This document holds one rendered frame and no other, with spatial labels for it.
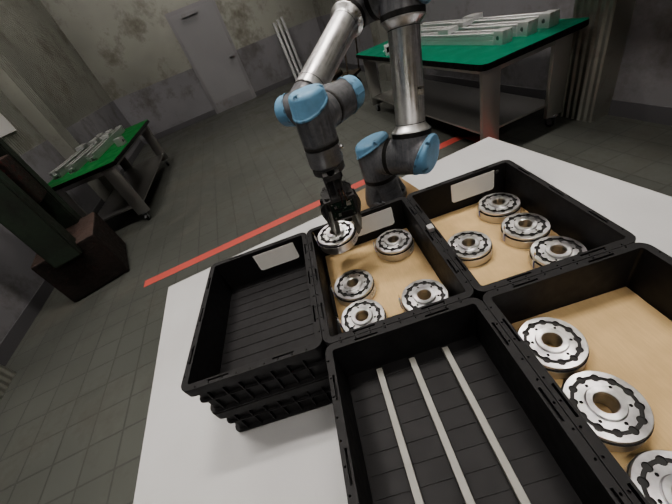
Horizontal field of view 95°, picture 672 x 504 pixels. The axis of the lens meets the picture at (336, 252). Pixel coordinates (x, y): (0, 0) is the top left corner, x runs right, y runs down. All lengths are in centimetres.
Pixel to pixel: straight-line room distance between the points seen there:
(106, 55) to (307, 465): 932
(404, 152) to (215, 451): 93
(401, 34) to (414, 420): 88
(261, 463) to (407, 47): 106
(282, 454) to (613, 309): 72
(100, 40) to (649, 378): 963
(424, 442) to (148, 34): 928
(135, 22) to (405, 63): 871
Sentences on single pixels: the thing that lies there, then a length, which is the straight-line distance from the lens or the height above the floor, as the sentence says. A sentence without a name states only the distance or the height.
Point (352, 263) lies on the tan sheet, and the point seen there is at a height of 83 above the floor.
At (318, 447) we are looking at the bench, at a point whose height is 70.
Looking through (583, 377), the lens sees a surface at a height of 86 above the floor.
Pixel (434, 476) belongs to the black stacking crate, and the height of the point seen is 83.
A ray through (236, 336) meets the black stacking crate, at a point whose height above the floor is 83.
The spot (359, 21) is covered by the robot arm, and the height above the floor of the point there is 133.
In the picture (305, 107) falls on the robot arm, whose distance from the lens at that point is 63.
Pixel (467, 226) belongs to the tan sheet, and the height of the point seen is 83.
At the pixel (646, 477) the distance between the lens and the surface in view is 60.
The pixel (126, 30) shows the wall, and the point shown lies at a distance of 947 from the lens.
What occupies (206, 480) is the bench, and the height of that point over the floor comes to 70.
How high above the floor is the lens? 141
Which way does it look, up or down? 38 degrees down
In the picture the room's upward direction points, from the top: 22 degrees counter-clockwise
